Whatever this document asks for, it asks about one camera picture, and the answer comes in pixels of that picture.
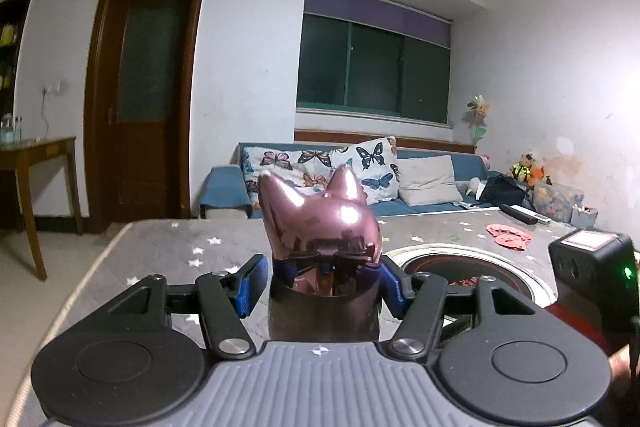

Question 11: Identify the beige pillow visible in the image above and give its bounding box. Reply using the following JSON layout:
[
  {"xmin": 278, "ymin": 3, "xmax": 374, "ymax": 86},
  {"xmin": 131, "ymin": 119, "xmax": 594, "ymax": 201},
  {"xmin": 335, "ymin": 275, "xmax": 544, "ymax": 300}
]
[{"xmin": 397, "ymin": 155, "xmax": 463, "ymax": 206}]

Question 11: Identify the wooden side table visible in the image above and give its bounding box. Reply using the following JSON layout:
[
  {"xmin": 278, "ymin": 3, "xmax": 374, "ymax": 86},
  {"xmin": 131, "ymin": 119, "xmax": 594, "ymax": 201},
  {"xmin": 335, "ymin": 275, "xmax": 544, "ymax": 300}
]
[{"xmin": 0, "ymin": 137, "xmax": 83, "ymax": 280}]

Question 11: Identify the dark wooden shelf cabinet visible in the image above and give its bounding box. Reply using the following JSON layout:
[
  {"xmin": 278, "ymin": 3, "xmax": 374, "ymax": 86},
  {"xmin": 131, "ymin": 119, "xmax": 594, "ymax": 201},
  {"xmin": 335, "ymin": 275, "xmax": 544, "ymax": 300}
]
[{"xmin": 0, "ymin": 0, "xmax": 33, "ymax": 142}]

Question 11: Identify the green-framed window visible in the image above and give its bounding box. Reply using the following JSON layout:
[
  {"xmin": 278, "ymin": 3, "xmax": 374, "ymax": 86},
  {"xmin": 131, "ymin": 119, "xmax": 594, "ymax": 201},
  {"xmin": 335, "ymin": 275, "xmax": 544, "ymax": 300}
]
[{"xmin": 297, "ymin": 14, "xmax": 451, "ymax": 125}]

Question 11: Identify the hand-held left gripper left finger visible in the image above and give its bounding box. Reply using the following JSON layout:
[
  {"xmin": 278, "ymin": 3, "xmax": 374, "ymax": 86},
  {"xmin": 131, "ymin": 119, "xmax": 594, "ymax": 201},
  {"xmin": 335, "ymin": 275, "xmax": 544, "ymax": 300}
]
[{"xmin": 107, "ymin": 254, "xmax": 268, "ymax": 360}]

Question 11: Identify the black bag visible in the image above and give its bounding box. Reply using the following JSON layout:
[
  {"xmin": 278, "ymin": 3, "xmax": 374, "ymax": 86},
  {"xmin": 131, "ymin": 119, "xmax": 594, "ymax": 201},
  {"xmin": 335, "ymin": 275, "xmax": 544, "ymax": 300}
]
[{"xmin": 480, "ymin": 174, "xmax": 538, "ymax": 208}]

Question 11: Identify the small grey container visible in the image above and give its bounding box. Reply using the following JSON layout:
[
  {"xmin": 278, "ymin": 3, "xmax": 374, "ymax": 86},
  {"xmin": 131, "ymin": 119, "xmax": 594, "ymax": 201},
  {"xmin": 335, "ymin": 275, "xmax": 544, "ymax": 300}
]
[{"xmin": 570, "ymin": 204, "xmax": 598, "ymax": 230}]

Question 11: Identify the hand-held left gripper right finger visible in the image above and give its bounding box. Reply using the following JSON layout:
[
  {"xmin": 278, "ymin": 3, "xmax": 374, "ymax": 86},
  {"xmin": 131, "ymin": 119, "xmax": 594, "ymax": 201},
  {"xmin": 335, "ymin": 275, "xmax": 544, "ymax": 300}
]
[{"xmin": 380, "ymin": 254, "xmax": 543, "ymax": 363}]

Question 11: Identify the blue sofa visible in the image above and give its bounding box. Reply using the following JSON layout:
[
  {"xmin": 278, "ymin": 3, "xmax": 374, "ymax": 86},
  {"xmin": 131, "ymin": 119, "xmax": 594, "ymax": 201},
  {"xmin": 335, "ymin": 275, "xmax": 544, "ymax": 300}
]
[{"xmin": 200, "ymin": 142, "xmax": 501, "ymax": 220}]

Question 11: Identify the square butterfly-print pillow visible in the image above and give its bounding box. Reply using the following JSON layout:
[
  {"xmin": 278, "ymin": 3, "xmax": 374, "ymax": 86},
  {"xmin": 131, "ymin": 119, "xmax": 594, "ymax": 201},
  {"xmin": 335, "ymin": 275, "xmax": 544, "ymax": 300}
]
[{"xmin": 342, "ymin": 137, "xmax": 401, "ymax": 202}]

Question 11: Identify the paper flower wall decoration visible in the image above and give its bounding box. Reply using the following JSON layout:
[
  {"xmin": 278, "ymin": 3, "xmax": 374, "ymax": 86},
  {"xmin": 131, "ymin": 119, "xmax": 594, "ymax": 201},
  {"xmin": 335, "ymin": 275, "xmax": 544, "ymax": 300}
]
[{"xmin": 462, "ymin": 94, "xmax": 491, "ymax": 148}]

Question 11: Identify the person's right hand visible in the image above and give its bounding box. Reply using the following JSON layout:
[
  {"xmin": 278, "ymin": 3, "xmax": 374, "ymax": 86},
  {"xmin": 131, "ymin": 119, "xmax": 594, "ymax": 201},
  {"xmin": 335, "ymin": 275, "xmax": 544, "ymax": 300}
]
[{"xmin": 607, "ymin": 346, "xmax": 635, "ymax": 403}]

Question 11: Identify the red paper cutout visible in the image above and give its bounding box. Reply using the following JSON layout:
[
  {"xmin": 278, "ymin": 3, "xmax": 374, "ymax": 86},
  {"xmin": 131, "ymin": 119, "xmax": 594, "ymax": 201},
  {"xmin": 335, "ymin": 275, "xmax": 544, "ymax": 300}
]
[{"xmin": 485, "ymin": 223, "xmax": 531, "ymax": 253}]

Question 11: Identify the black remote control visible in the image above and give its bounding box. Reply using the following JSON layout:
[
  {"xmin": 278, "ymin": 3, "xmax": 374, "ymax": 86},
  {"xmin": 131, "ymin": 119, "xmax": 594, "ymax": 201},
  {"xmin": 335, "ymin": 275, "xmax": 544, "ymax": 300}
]
[{"xmin": 500, "ymin": 204, "xmax": 536, "ymax": 224}]

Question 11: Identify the long butterfly-print cushion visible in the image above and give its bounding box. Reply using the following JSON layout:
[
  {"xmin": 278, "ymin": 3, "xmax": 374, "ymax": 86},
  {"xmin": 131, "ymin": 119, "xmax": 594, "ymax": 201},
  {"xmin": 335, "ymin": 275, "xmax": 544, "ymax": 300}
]
[{"xmin": 245, "ymin": 147, "xmax": 351, "ymax": 194}]

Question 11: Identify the black induction cooker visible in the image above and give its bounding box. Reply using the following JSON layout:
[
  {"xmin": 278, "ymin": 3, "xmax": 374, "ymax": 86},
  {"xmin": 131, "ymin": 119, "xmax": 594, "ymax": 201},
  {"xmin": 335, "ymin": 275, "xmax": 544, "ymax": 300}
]
[{"xmin": 400, "ymin": 244, "xmax": 551, "ymax": 304}]

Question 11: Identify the clear plastic toy box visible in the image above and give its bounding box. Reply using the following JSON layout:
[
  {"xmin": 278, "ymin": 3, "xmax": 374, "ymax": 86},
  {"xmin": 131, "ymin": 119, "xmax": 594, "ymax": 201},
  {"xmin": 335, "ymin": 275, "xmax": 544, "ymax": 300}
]
[{"xmin": 532, "ymin": 184, "xmax": 586, "ymax": 225}]

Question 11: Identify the pink cat-ear thermos bottle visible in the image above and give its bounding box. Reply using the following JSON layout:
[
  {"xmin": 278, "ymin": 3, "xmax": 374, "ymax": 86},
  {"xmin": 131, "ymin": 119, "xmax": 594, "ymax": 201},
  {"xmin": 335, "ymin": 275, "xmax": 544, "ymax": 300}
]
[{"xmin": 257, "ymin": 162, "xmax": 385, "ymax": 343}]

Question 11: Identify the purple roller blind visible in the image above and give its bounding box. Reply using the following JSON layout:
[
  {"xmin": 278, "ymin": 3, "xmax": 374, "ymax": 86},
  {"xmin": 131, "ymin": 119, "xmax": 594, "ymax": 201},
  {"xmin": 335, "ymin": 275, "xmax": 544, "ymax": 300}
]
[{"xmin": 305, "ymin": 0, "xmax": 453, "ymax": 50}]

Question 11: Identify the wooden door with glass pane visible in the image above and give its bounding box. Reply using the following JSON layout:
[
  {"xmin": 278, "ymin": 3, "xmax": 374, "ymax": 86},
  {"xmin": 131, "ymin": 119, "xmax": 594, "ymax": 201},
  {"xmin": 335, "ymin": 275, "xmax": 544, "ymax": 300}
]
[{"xmin": 85, "ymin": 0, "xmax": 208, "ymax": 233}]

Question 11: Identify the grey star-print table cover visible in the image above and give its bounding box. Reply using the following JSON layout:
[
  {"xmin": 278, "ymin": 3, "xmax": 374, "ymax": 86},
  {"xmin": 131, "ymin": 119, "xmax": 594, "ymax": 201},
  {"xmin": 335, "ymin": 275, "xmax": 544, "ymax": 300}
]
[{"xmin": 5, "ymin": 212, "xmax": 640, "ymax": 427}]

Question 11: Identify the yellow plush toy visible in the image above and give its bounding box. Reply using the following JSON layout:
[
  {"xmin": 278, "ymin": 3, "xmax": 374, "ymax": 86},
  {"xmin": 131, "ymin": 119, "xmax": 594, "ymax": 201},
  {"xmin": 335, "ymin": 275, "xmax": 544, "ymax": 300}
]
[{"xmin": 510, "ymin": 152, "xmax": 535, "ymax": 182}]

